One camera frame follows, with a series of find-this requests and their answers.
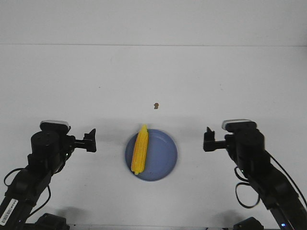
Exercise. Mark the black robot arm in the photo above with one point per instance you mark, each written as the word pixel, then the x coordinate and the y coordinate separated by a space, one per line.
pixel 50 151
pixel 246 147

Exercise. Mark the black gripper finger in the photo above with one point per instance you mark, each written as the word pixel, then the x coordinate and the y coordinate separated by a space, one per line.
pixel 89 141
pixel 206 141
pixel 210 140

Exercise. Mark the yellow corn cob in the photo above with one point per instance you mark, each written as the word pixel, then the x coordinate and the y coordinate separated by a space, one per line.
pixel 140 151

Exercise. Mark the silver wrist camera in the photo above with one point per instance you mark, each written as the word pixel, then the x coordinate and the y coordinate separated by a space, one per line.
pixel 234 124
pixel 58 125

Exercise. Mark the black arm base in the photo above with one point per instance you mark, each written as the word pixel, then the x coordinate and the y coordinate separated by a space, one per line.
pixel 249 224
pixel 51 222

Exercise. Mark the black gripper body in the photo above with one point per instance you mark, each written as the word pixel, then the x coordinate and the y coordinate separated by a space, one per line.
pixel 222 144
pixel 78 143

